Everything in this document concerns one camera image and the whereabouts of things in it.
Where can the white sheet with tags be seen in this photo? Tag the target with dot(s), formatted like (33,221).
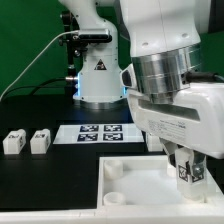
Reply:
(98,133)

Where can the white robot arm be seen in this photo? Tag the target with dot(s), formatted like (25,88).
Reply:
(150,50)

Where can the white obstacle fence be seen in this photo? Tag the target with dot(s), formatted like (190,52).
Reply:
(111,216)

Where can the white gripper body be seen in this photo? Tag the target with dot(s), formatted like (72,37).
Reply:
(195,119)

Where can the white square tabletop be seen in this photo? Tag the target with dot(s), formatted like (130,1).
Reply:
(149,183)

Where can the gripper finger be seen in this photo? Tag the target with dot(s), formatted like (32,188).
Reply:
(170,153)
(197,163)

